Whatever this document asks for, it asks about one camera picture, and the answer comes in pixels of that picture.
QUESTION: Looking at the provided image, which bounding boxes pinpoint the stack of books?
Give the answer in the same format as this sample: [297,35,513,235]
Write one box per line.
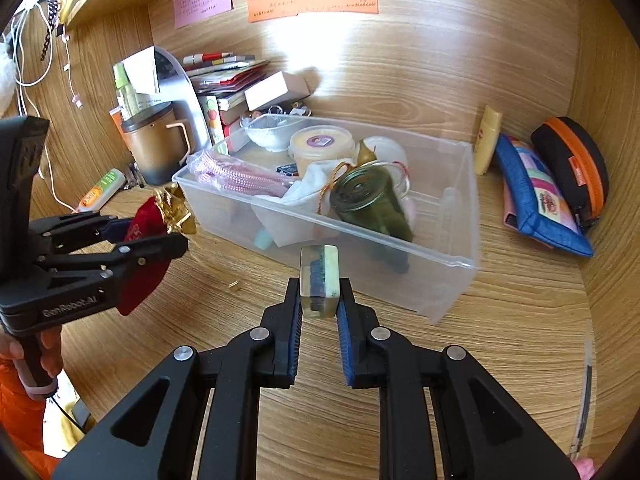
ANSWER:
[182,52,273,148]

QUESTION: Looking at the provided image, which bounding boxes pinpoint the white paper note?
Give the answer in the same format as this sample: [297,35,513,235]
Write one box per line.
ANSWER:
[122,46,161,96]

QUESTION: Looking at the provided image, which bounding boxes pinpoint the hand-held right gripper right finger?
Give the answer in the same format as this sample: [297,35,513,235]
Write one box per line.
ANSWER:
[336,276,588,480]

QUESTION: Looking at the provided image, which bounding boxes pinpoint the white cardboard box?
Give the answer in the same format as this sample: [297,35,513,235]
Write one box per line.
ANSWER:
[244,71,312,112]

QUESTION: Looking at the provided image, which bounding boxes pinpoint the green spray bottle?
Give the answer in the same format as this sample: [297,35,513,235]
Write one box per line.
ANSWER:
[330,165,416,273]

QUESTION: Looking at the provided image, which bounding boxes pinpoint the blue patchwork pouch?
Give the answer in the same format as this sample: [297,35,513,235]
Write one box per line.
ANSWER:
[495,134,595,258]

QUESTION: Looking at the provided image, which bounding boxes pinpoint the frosted cream jar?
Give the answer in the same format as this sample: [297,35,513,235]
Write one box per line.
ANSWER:
[288,127,355,177]

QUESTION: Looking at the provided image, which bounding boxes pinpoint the yellow tube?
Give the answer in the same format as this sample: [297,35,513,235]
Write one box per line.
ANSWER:
[472,105,503,177]

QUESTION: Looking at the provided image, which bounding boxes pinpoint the wooden desktop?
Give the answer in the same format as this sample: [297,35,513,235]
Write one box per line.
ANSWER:
[50,110,598,480]

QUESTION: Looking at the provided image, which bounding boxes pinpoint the small metal clip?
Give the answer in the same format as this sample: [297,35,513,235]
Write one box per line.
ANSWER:
[125,160,147,190]

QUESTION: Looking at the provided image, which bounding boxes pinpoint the red fabric pouch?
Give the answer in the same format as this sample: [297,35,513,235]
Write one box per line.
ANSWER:
[117,185,197,317]

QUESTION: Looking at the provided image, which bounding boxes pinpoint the red white pen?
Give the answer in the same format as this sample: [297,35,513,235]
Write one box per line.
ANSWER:
[182,51,235,66]

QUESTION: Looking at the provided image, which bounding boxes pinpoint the clear ruler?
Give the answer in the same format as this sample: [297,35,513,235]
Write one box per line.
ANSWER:
[570,340,598,461]

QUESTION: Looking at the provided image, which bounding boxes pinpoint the person's left hand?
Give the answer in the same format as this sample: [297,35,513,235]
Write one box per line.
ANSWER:
[0,325,63,401]

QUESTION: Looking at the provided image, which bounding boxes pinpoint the pink paw toy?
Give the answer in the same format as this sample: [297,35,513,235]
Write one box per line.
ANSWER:
[574,457,601,480]

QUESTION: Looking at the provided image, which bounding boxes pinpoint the clear plastic storage bin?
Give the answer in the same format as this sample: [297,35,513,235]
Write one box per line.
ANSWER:
[171,114,482,326]

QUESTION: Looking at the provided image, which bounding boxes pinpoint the person's left forearm orange sleeve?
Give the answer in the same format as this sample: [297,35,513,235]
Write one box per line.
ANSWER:
[0,357,61,476]

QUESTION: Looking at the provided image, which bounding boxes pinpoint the clear green resin block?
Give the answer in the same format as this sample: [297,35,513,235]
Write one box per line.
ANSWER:
[299,245,342,321]

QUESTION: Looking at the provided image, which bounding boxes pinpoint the black case orange zip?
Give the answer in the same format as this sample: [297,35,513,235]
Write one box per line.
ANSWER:
[530,116,610,233]

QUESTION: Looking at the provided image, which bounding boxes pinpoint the white drawstring pouch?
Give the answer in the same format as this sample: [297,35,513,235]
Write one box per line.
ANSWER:
[252,160,346,248]

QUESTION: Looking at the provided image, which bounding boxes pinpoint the slim light green bottle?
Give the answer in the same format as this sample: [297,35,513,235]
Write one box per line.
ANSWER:
[112,62,138,121]

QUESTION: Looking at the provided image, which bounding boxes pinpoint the brown mug with lid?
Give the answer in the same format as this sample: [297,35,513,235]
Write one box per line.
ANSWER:
[120,101,193,186]

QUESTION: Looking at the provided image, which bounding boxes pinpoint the gold ornament with string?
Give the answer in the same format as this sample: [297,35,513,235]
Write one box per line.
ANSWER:
[320,140,377,211]

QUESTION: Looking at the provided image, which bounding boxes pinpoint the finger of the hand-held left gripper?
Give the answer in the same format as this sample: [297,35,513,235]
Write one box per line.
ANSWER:
[35,232,190,293]
[27,212,136,257]

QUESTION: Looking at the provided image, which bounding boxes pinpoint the white green orange tube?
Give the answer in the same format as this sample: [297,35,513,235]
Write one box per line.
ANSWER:
[76,168,127,213]

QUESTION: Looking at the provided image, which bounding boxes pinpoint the pink ruffled cloth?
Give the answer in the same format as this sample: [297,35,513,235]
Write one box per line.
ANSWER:
[187,150,287,197]

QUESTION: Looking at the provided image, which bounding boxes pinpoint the black beaded chain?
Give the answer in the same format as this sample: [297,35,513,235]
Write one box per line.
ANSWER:
[40,0,63,66]

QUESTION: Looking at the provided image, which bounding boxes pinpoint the silver metal stand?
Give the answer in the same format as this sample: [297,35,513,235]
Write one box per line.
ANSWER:
[152,46,213,153]

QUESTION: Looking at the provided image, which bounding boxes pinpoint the pink wallet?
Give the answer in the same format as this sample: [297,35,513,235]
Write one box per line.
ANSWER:
[502,195,521,229]

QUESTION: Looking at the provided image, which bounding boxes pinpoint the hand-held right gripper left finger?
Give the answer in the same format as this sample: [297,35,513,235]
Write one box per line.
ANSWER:
[50,276,304,480]

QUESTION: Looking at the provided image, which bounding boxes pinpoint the white cables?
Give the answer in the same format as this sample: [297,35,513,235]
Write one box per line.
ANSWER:
[7,0,83,111]

